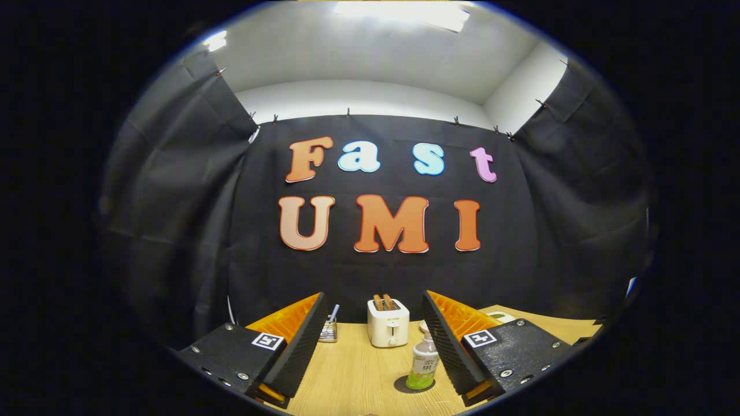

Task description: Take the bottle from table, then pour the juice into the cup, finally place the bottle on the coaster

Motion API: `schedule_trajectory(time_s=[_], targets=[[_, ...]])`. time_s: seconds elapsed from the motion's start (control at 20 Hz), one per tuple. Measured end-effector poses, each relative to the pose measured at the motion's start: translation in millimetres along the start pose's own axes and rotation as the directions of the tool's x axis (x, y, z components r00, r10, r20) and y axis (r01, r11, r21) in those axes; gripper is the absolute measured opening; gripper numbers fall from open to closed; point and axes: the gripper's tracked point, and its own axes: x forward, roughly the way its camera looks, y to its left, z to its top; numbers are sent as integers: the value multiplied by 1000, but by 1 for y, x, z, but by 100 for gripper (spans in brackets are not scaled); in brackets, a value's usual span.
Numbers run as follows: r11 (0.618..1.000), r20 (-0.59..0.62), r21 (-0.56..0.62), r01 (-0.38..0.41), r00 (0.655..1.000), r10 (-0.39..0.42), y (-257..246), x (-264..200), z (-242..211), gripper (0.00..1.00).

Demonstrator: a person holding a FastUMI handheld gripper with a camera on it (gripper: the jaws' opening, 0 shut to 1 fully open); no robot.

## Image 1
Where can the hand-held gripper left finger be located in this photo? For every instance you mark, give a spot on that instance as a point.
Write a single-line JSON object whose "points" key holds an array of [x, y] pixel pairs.
{"points": [[300, 346]]}

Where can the metal utensil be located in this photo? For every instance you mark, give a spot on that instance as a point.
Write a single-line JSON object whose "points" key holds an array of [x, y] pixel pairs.
{"points": [[335, 312]]}

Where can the toast slice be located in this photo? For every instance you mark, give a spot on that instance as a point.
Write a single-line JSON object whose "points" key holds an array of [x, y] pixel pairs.
{"points": [[388, 301], [378, 302]]}

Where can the white green label juice bottle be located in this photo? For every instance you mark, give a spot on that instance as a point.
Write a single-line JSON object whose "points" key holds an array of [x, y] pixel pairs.
{"points": [[423, 364]]}

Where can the wooden table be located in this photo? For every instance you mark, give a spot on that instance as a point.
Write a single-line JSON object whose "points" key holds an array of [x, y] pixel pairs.
{"points": [[352, 375]]}

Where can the small round food plate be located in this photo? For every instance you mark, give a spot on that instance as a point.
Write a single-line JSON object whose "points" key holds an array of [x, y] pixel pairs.
{"points": [[425, 327]]}

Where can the dark brown round coaster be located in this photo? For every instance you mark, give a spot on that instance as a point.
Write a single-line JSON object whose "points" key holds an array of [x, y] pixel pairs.
{"points": [[402, 386]]}

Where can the white toaster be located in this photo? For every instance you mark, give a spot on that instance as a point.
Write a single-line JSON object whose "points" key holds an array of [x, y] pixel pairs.
{"points": [[388, 326]]}

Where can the large ceiling light panel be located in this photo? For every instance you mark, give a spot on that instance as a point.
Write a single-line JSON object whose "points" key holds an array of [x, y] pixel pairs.
{"points": [[404, 12]]}

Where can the small ceiling light panel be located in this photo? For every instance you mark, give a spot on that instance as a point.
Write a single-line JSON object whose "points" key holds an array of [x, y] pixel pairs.
{"points": [[215, 40]]}

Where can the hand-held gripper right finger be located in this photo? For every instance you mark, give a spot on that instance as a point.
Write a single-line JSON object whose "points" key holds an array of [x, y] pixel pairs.
{"points": [[448, 346]]}

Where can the small oblong food plate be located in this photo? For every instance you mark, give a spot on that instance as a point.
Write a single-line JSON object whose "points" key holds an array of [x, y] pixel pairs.
{"points": [[502, 317]]}

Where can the black backdrop cloth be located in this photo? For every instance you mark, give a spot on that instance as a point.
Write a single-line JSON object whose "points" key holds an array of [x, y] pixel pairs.
{"points": [[260, 271]]}

